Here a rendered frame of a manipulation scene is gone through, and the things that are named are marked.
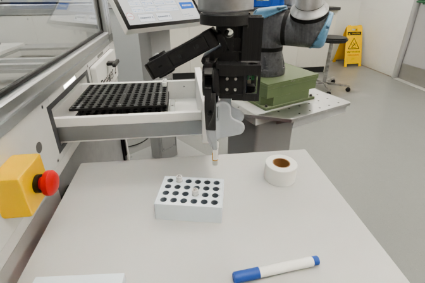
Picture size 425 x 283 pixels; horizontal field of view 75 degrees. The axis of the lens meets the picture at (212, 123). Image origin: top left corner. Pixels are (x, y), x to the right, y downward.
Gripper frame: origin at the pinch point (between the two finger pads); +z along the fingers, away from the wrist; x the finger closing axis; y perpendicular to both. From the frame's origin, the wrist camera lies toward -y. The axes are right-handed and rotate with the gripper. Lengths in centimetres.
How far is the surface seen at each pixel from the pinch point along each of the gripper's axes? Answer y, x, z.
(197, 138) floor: -26, 162, 92
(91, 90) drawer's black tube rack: -34.7, 27.6, 1.8
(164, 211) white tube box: -8.5, -2.9, 13.8
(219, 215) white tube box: 1.6, -2.9, 14.1
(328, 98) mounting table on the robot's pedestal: 41, 64, 16
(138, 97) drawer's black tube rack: -20.3, 23.5, 1.9
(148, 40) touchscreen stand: -46, 120, 5
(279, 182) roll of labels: 14.0, 8.5, 14.9
